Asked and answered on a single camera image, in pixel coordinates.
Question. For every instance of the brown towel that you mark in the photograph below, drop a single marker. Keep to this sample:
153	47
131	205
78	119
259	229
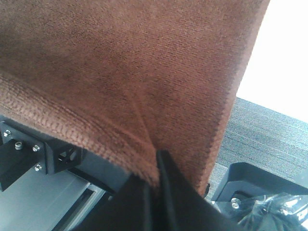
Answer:
125	78

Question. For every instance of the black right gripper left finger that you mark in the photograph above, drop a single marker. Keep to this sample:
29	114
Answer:
128	210

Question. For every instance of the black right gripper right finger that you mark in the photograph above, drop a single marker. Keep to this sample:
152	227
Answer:
184	209

